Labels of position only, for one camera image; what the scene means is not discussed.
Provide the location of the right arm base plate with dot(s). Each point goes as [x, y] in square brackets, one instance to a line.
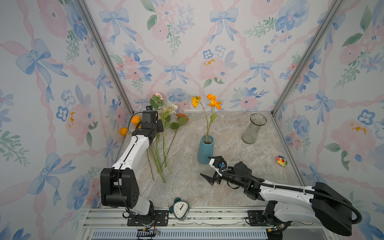
[256, 218]

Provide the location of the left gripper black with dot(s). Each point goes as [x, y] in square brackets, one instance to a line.
[159, 126]

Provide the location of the teal alarm clock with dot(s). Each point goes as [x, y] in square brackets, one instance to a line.
[179, 208]

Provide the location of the orange poppy flower stem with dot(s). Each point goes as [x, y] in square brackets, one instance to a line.
[210, 116]

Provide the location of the white flower stem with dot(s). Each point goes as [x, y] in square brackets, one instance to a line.
[166, 114]

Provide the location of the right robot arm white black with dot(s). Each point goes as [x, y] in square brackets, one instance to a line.
[285, 204]

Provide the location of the clear glass vase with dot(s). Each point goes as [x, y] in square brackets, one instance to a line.
[250, 135]

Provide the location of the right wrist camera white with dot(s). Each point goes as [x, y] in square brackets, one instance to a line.
[220, 168]

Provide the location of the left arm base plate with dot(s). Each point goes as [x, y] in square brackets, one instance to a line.
[158, 218]

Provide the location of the colourful small flower toy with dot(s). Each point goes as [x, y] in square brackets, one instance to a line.
[282, 161]

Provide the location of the pink carnation flower stem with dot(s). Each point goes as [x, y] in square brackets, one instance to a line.
[157, 102]

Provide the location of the aluminium rail frame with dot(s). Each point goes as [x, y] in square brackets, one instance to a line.
[203, 223]

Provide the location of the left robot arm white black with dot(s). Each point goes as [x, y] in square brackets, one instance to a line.
[119, 186]

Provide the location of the teal ceramic vase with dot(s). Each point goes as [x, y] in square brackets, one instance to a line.
[206, 149]

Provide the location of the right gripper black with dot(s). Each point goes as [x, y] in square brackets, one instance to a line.
[217, 177]

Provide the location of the orange ranunculus flower bunch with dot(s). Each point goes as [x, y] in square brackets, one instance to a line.
[135, 121]

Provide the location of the orange sunflower stem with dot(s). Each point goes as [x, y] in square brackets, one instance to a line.
[173, 123]

